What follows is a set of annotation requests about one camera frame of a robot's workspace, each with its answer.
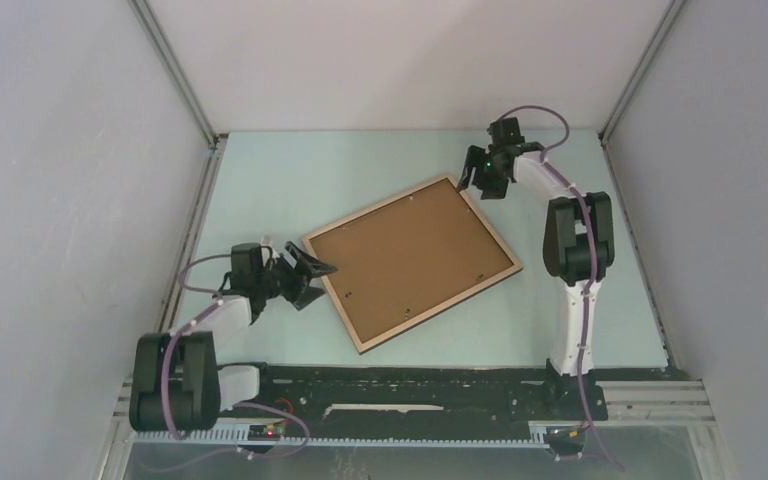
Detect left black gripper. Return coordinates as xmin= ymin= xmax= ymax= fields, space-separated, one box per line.
xmin=255 ymin=242 xmax=335 ymax=311

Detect left corner aluminium post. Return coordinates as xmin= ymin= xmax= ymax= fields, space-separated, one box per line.
xmin=126 ymin=0 xmax=218 ymax=148

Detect brown cardboard backing board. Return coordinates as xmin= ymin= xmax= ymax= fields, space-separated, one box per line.
xmin=309 ymin=179 xmax=516 ymax=348

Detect corner aluminium post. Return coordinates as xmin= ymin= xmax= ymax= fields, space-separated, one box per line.
xmin=599 ymin=0 xmax=691 ymax=145
xmin=126 ymin=0 xmax=218 ymax=148

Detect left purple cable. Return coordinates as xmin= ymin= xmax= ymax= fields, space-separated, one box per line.
xmin=159 ymin=253 xmax=311 ymax=475

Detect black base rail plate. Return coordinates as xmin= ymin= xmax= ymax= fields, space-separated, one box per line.
xmin=254 ymin=363 xmax=608 ymax=442

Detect right corner aluminium post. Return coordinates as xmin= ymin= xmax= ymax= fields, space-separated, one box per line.
xmin=599 ymin=0 xmax=691 ymax=145

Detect white cable duct strip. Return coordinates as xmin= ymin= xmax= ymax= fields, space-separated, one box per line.
xmin=134 ymin=423 xmax=549 ymax=449

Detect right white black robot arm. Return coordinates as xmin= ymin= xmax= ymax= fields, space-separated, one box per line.
xmin=456 ymin=117 xmax=615 ymax=377

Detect aluminium frame rails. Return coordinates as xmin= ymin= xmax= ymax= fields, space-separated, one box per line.
xmin=112 ymin=377 xmax=717 ymax=429

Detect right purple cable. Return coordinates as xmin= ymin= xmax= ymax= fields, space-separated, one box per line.
xmin=496 ymin=104 xmax=627 ymax=473

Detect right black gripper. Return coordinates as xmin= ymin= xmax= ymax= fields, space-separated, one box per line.
xmin=457 ymin=144 xmax=511 ymax=201

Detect wooden picture frame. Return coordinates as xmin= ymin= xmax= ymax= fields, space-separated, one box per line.
xmin=301 ymin=173 xmax=524 ymax=356

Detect purple cable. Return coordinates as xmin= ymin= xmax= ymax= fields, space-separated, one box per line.
xmin=496 ymin=104 xmax=627 ymax=473
xmin=159 ymin=253 xmax=311 ymax=475

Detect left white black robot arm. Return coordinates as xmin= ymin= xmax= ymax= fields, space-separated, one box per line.
xmin=128 ymin=242 xmax=338 ymax=439

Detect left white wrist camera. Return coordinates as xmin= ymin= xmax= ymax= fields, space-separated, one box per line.
xmin=260 ymin=235 xmax=281 ymax=265

